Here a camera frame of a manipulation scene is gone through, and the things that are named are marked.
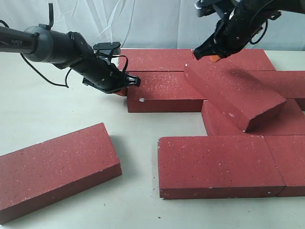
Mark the red brick under tilted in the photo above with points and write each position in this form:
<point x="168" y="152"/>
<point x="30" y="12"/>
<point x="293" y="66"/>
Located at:
<point x="290" y="121"/>

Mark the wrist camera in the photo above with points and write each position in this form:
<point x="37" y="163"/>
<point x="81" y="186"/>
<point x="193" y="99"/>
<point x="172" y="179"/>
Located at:
<point x="104" y="49"/>
<point x="208" y="7"/>

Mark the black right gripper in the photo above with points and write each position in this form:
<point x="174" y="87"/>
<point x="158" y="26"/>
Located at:
<point x="232" y="33"/>

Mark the white backdrop cloth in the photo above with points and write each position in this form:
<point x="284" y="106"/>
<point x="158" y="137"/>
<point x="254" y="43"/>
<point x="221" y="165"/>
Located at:
<point x="143" y="23"/>

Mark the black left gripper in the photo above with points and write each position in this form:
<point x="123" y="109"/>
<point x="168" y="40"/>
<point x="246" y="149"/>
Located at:
<point x="107" y="78"/>

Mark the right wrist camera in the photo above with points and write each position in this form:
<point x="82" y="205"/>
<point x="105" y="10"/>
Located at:
<point x="208" y="7"/>

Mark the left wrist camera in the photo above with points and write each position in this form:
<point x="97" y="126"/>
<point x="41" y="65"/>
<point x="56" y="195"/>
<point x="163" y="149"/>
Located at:
<point x="104" y="49"/>

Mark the red brick with white chip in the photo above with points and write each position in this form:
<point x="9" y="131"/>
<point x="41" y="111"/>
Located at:
<point x="163" y="92"/>

